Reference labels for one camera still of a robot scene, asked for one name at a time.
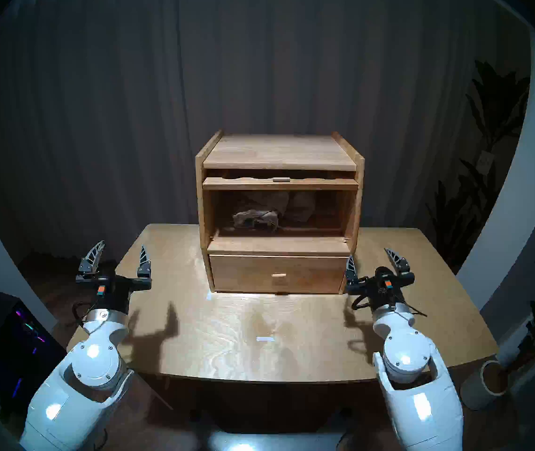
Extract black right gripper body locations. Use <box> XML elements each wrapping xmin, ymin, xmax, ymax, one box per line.
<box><xmin>345</xmin><ymin>266</ymin><xmax>415</xmax><ymax>310</ymax></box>

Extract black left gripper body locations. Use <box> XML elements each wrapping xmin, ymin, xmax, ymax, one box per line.
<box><xmin>76</xmin><ymin>274</ymin><xmax>152</xmax><ymax>314</ymax></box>

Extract grey pants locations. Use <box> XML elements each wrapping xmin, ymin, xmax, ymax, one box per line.
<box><xmin>232</xmin><ymin>192</ymin><xmax>315</xmax><ymax>232</ymax></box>

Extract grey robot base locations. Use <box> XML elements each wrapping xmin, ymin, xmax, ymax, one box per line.
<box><xmin>204</xmin><ymin>427</ymin><xmax>345</xmax><ymax>451</ymax></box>

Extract wooden drawer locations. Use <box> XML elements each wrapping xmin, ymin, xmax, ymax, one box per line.
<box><xmin>209</xmin><ymin>254</ymin><xmax>349</xmax><ymax>295</ymax></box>

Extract black computer tower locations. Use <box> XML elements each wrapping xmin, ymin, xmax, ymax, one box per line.
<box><xmin>0</xmin><ymin>290</ymin><xmax>74</xmax><ymax>425</ymax></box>

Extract white plant tag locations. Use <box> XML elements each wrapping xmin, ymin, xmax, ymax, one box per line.
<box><xmin>476</xmin><ymin>150</ymin><xmax>495</xmax><ymax>176</ymax></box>

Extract grey curtain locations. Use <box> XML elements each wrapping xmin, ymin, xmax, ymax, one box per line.
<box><xmin>0</xmin><ymin>0</ymin><xmax>531</xmax><ymax>267</ymax></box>

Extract white plant pot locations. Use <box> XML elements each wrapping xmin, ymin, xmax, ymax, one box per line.
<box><xmin>460</xmin><ymin>359</ymin><xmax>508</xmax><ymax>411</ymax></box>

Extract wooden cabinet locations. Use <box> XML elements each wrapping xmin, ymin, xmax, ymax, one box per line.
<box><xmin>195</xmin><ymin>130</ymin><xmax>366</xmax><ymax>295</ymax></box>

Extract tall dark leafy plant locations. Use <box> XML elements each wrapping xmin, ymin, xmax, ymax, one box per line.
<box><xmin>425</xmin><ymin>59</ymin><xmax>531</xmax><ymax>272</ymax></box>

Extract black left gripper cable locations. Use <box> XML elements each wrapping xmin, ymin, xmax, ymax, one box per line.
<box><xmin>73</xmin><ymin>301</ymin><xmax>96</xmax><ymax>326</ymax></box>

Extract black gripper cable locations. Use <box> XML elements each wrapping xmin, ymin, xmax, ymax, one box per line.
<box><xmin>73</xmin><ymin>301</ymin><xmax>96</xmax><ymax>326</ymax></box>
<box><xmin>351</xmin><ymin>295</ymin><xmax>427</xmax><ymax>318</ymax></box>

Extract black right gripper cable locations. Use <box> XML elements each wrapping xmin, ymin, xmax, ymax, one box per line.
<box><xmin>351</xmin><ymin>295</ymin><xmax>427</xmax><ymax>318</ymax></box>

